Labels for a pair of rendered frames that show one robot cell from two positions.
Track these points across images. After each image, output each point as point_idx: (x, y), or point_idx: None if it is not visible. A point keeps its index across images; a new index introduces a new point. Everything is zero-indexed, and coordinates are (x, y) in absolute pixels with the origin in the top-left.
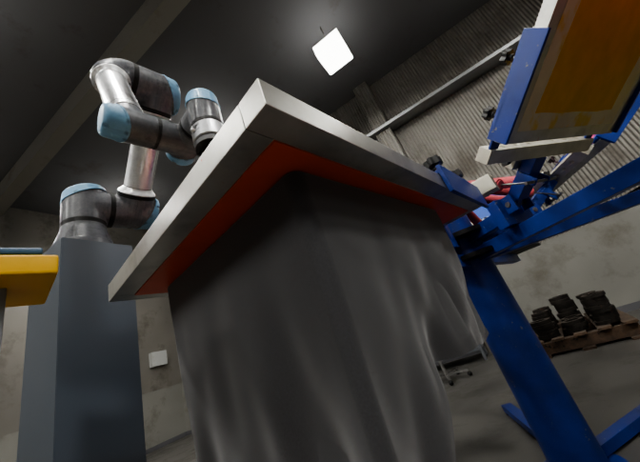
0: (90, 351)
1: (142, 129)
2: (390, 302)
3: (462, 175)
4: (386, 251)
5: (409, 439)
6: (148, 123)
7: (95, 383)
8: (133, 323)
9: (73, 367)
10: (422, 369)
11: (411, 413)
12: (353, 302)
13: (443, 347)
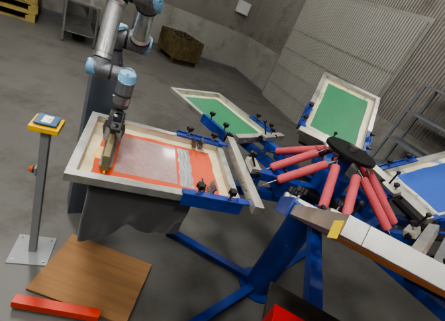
0: (97, 110)
1: (100, 77)
2: (108, 211)
3: (234, 196)
4: (121, 201)
5: (92, 228)
6: (102, 75)
7: None
8: None
9: (91, 114)
10: (108, 224)
11: (97, 226)
12: (90, 207)
13: (133, 224)
